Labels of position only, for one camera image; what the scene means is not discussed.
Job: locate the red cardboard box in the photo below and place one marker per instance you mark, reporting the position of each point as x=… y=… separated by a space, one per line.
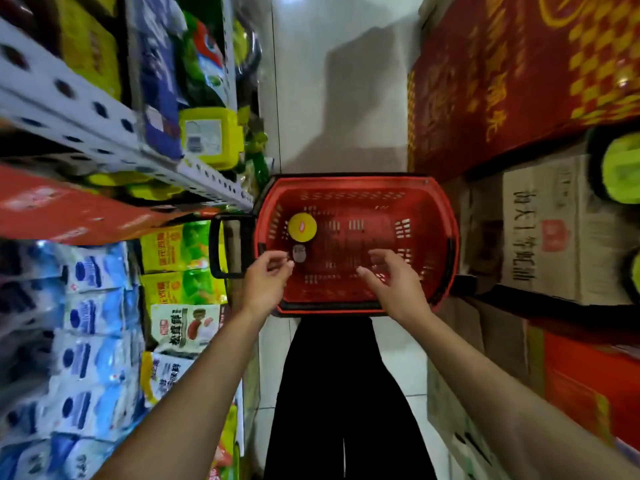
x=590 y=389

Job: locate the person's right forearm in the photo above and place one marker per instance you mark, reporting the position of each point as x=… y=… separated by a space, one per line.
x=500 y=404

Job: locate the dark bottle with tan cap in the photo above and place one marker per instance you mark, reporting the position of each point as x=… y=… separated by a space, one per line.
x=620 y=167
x=635 y=274

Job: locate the person's right hand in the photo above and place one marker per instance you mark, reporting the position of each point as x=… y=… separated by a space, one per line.
x=400 y=289

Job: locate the worn brown cardboard box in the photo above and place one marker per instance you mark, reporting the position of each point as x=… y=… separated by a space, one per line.
x=500 y=334

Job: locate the red plastic shopping basket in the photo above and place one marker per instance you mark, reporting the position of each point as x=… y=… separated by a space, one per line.
x=340 y=279

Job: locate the white perforated metal rack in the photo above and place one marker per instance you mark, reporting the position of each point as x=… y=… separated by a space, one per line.
x=50 y=99

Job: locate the person's left forearm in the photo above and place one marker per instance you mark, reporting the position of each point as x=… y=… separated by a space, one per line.
x=190 y=409

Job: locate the red hanging snack strips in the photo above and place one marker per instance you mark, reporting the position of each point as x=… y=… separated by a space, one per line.
x=60 y=209

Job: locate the yellow-lid bean paste jar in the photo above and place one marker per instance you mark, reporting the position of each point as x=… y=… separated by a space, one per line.
x=302 y=226

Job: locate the stack of yellow green packets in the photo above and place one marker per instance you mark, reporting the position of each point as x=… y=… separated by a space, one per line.
x=170 y=249

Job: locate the stack of blue white packets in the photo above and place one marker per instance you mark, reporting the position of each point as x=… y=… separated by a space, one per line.
x=90 y=314

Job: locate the person's black trousers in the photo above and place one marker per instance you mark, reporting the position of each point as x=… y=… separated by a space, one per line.
x=320 y=394

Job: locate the person's left hand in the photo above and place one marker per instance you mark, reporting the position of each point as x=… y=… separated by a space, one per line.
x=265 y=284

